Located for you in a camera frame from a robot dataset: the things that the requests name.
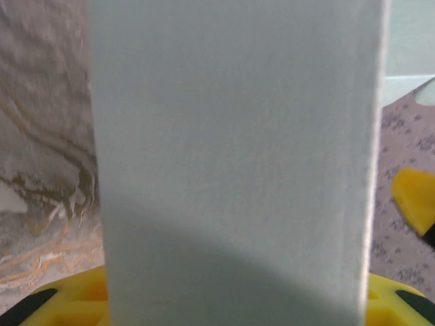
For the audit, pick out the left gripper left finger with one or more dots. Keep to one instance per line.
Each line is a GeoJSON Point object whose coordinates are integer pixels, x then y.
{"type": "Point", "coordinates": [68, 302]}

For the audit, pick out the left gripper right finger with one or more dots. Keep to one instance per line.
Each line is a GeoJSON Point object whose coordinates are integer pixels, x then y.
{"type": "Point", "coordinates": [391, 305]}

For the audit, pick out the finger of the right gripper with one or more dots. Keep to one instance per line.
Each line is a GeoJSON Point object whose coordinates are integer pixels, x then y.
{"type": "Point", "coordinates": [414, 200]}

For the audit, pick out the light blue paper box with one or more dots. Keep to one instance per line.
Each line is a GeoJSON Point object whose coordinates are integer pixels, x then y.
{"type": "Point", "coordinates": [231, 153]}

